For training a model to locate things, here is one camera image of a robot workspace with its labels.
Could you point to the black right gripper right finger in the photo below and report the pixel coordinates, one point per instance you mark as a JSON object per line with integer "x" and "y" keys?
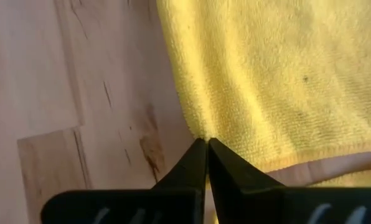
{"x": 266, "y": 205}

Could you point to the yellow microfiber towel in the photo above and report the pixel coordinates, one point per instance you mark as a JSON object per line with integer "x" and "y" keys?
{"x": 266, "y": 77}

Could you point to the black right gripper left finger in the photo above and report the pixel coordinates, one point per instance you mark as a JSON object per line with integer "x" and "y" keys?
{"x": 126, "y": 205}

